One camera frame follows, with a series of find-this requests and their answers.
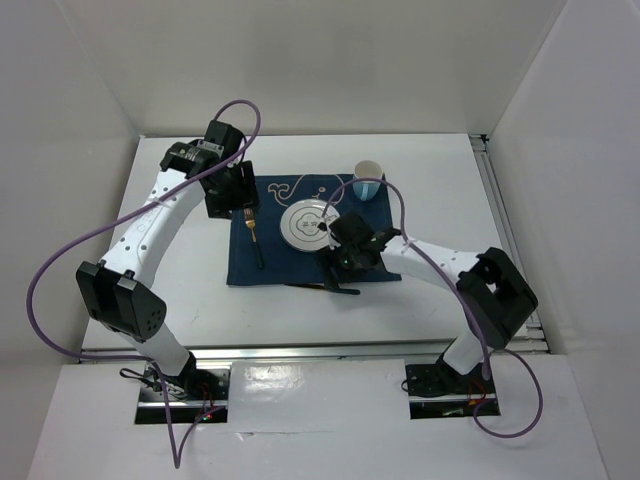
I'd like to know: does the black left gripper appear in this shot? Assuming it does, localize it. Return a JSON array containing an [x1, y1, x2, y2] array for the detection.
[[203, 160, 260, 220]]

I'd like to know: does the gold knife dark handle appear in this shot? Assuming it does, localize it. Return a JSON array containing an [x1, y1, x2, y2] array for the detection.
[[284, 283, 361, 296]]

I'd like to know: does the gold fork dark handle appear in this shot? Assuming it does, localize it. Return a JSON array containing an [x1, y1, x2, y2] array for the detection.
[[244, 208, 265, 270]]

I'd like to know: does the blue fabric placemat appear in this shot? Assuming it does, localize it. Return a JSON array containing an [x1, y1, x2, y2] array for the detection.
[[226, 174, 393, 287]]

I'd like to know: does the white round plate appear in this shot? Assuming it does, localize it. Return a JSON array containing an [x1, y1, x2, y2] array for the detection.
[[280, 199, 340, 252]]

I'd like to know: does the white and blue mug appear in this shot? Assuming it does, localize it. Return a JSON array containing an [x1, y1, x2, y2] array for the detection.
[[352, 160, 384, 202]]

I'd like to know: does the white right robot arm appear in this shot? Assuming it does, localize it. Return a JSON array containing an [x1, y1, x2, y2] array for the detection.
[[318, 212, 538, 392]]

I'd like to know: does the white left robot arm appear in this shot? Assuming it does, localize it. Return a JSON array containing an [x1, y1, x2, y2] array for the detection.
[[76, 120, 259, 399]]

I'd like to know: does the aluminium front rail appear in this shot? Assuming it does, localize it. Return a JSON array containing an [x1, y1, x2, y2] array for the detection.
[[77, 339, 551, 365]]

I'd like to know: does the aluminium rail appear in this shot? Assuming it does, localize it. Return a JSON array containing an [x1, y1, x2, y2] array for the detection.
[[469, 134, 549, 353], [77, 339, 551, 365]]

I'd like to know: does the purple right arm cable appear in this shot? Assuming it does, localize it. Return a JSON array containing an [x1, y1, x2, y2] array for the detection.
[[322, 178, 545, 439]]

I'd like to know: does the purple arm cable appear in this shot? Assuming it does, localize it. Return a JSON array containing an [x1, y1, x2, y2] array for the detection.
[[322, 178, 545, 439], [25, 99, 262, 469]]

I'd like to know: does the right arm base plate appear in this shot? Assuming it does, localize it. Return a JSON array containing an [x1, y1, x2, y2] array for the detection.
[[400, 362, 501, 420]]

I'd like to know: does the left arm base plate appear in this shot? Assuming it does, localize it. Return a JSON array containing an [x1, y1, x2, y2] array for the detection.
[[119, 367, 231, 425]]

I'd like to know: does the aluminium right side rail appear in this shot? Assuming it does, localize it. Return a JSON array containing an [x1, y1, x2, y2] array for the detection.
[[469, 134, 549, 353]]

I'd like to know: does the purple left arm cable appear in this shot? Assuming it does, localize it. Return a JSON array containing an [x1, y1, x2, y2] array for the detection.
[[25, 99, 262, 469]]

